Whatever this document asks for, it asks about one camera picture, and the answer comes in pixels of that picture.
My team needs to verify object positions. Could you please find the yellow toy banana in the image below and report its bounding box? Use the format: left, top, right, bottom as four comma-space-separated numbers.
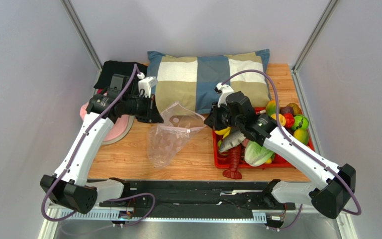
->
214, 127, 231, 135

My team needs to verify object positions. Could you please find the grey toy fish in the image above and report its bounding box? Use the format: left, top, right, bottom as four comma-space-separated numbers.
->
219, 130, 246, 153

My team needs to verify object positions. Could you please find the white slotted cable duct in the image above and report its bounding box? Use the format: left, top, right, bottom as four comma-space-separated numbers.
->
59, 208, 267, 224

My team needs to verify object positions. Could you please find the black folded cloth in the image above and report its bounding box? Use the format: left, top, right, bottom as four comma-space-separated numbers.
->
94, 60, 149, 90

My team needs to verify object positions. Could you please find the clear zip top bag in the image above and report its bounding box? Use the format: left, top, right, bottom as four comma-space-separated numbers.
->
147, 102, 205, 168

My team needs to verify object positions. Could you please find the black mounting rail base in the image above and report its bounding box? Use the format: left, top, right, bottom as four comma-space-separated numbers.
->
99, 180, 296, 219

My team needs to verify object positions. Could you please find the red toy bell pepper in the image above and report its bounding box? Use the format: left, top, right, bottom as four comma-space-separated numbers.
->
284, 113, 295, 129

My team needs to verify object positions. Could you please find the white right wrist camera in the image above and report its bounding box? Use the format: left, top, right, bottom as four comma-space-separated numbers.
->
214, 83, 234, 107

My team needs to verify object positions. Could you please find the red plastic tray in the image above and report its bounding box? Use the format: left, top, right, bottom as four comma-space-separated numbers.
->
211, 107, 315, 170

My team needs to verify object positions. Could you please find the blue beige checked pillow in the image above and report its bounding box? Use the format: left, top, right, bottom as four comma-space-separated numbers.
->
147, 49, 271, 114

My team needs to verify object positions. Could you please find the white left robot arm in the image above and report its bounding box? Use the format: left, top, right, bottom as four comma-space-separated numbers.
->
40, 73, 164, 214

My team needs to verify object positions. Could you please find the green toy lettuce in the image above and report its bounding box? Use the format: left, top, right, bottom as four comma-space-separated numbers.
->
244, 141, 274, 167

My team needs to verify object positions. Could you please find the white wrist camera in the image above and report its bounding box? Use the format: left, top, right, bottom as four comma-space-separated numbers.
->
214, 83, 234, 107
137, 73, 158, 98

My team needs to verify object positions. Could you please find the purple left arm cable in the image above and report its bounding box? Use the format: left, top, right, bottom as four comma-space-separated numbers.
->
41, 63, 156, 228

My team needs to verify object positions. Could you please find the red toy lobster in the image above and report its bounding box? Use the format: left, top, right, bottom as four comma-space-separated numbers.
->
222, 144, 242, 180

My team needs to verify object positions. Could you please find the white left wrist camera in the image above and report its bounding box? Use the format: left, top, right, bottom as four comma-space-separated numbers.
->
137, 73, 158, 98

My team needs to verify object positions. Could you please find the green toy watermelon ball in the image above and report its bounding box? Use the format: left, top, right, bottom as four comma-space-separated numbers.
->
291, 115, 309, 131

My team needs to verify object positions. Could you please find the pink bucket hat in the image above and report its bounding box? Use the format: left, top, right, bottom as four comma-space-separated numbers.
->
90, 115, 135, 145

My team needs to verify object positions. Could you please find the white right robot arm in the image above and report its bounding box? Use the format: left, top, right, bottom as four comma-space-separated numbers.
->
204, 91, 362, 219

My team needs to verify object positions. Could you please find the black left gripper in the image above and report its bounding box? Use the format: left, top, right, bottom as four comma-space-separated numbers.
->
123, 94, 164, 124

